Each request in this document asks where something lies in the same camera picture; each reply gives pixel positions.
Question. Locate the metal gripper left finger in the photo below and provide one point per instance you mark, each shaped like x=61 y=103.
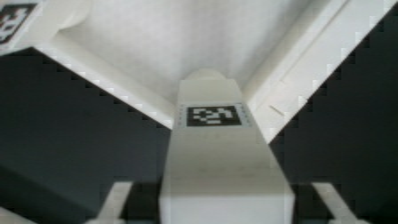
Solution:
x=131 y=204

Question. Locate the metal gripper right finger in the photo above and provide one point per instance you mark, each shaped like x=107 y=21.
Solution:
x=321 y=206

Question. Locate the white desk leg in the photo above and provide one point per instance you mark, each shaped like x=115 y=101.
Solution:
x=225 y=186
x=33 y=19

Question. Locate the white desk top tray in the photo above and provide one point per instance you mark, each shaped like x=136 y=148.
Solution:
x=274 y=42

